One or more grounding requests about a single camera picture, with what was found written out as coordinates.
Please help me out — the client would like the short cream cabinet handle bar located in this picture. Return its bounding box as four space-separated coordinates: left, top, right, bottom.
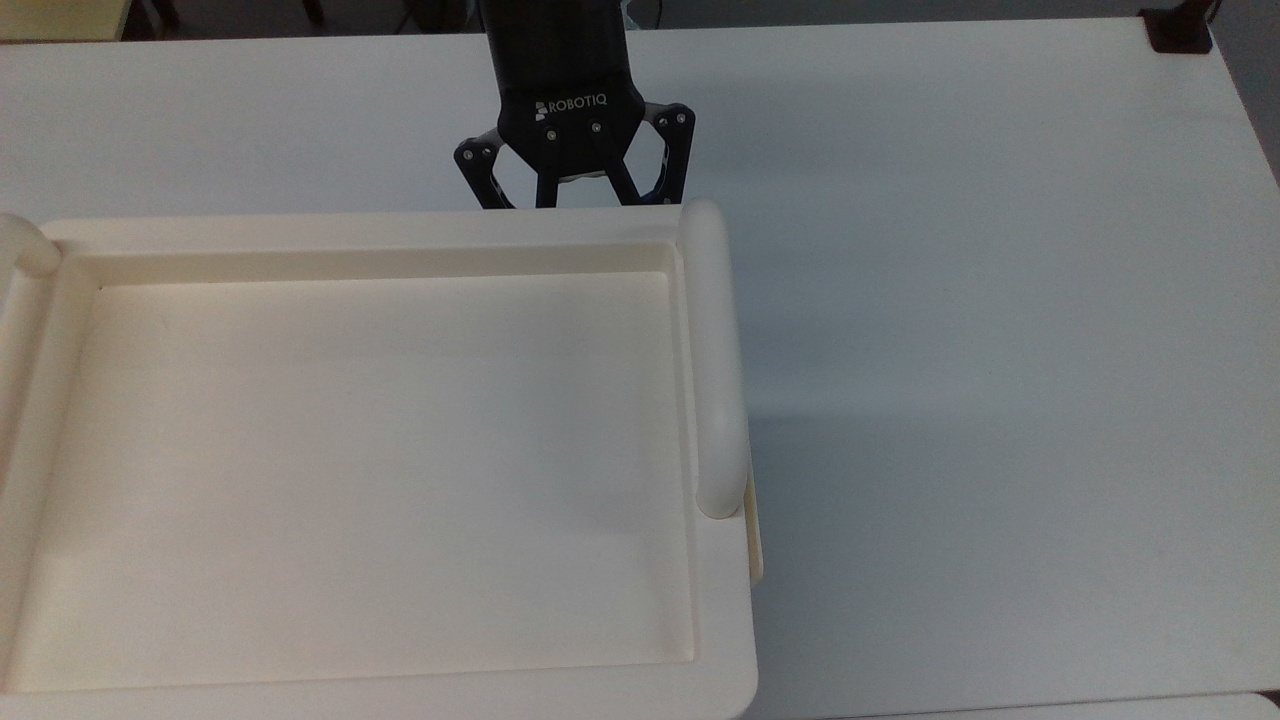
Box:
0 212 63 280

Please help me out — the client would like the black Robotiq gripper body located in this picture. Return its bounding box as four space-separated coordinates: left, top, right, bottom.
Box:
483 0 649 184

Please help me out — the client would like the black table clamp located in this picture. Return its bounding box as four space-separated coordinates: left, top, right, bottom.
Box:
1138 0 1217 55

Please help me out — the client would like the yellow wooden furniture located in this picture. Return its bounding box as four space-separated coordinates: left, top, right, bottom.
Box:
0 0 129 43

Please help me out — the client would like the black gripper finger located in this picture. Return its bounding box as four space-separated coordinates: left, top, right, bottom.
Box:
606 100 698 208
454 126 561 211

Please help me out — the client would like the long cream cabinet handle bar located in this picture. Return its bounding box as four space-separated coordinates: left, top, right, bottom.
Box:
679 198 751 520

